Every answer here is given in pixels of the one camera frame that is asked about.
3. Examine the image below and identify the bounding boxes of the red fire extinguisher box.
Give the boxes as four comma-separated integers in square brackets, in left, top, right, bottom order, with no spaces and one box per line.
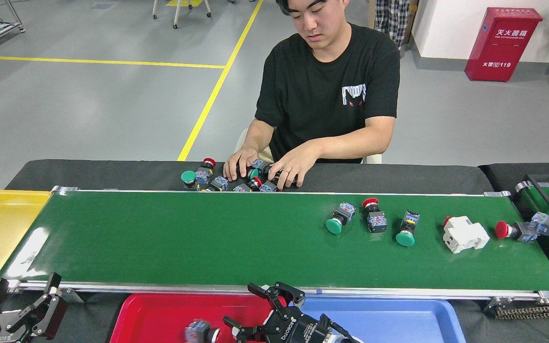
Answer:
[464,7,543,82]

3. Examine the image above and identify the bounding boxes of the black drive chain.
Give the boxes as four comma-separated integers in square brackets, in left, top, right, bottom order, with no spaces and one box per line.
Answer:
[484,298,549,320]

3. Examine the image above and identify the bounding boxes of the person's right hand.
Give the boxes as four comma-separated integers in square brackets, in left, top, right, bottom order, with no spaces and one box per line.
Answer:
[223,149,259,182]

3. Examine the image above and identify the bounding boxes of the grey office chair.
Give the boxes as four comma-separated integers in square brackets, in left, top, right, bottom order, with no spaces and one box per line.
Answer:
[234,128,383,164]

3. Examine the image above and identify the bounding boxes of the person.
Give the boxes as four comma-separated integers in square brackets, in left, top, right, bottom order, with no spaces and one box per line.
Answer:
[375,0,411,50]
[223,0,401,190]

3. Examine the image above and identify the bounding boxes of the red plastic tray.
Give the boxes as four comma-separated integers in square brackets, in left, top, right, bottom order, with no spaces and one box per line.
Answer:
[109,293,288,343]

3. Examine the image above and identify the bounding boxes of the blue plastic tray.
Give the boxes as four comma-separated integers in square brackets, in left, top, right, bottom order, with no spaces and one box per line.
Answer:
[298,296,467,343]

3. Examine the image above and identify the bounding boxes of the yellow push button switch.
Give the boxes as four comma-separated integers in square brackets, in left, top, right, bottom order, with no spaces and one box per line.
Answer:
[202,176,229,192]

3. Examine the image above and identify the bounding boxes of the white circuit breaker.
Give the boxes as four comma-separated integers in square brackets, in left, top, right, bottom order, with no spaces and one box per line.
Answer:
[442,215,491,254]

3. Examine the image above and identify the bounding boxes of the white stand on wheels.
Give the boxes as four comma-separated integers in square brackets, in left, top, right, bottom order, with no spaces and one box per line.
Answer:
[153,0,212,29]

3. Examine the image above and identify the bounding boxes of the person's left hand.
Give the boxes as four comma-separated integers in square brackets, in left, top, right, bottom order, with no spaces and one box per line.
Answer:
[269,143,322,190]

